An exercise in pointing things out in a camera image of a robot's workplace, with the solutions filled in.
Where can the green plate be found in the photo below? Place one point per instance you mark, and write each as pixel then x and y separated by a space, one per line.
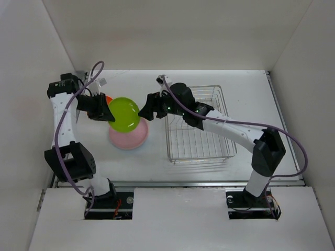
pixel 125 112

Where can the pink plate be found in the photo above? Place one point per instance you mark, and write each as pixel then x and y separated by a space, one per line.
pixel 130 140

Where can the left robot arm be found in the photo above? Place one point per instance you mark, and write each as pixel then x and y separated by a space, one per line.
pixel 68 158

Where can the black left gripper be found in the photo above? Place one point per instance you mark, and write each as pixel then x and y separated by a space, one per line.
pixel 102 111

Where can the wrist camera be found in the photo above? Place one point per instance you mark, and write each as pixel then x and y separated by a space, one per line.
pixel 95 86
pixel 164 81

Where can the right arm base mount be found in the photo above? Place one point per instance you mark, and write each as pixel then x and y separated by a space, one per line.
pixel 244 207

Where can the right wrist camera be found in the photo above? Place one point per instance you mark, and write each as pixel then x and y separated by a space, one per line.
pixel 164 81

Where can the wire dish rack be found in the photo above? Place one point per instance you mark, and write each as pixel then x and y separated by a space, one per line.
pixel 188 145

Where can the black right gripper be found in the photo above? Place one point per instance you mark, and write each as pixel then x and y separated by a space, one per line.
pixel 153 104

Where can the orange translucent plate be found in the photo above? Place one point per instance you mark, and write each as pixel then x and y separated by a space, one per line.
pixel 108 99

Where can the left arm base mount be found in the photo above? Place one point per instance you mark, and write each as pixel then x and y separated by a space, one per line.
pixel 115 205

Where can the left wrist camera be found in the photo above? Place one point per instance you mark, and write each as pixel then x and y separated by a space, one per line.
pixel 95 86

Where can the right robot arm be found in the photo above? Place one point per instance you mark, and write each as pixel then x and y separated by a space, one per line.
pixel 266 145

